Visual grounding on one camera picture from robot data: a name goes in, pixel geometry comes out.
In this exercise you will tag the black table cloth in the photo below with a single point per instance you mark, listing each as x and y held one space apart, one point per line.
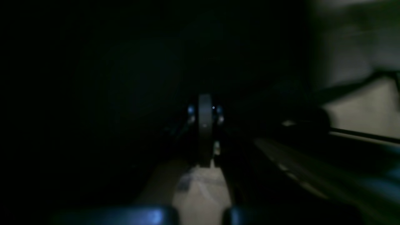
92 90

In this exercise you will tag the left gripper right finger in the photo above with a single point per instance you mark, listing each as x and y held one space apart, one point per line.
227 132

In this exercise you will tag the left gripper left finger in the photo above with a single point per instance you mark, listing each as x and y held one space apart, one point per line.
170 177

